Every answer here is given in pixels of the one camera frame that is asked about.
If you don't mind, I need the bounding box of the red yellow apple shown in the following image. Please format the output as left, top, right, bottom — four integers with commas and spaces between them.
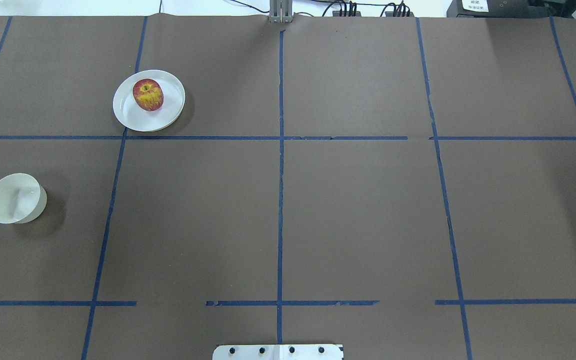
132, 79, 164, 112

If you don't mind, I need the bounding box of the white plate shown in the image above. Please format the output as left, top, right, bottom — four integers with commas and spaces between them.
112, 69, 186, 132

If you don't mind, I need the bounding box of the white bowl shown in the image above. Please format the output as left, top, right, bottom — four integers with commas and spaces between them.
0, 173, 48, 224

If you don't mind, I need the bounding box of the far black orange adapter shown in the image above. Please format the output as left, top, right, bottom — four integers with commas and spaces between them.
322, 0, 359, 18

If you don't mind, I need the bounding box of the black orange adapter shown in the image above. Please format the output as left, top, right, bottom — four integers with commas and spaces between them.
379, 0, 414, 18
322, 0, 359, 18

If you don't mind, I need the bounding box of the near black orange adapter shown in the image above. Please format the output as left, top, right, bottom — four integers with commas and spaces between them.
379, 0, 414, 18

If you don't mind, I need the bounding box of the black computer box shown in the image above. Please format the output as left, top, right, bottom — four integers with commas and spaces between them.
446, 0, 531, 19

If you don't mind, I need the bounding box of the aluminium frame post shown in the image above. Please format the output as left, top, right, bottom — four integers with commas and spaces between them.
268, 0, 294, 24

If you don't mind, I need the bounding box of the white camera stand pedestal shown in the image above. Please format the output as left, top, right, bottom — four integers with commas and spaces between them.
212, 344, 345, 360

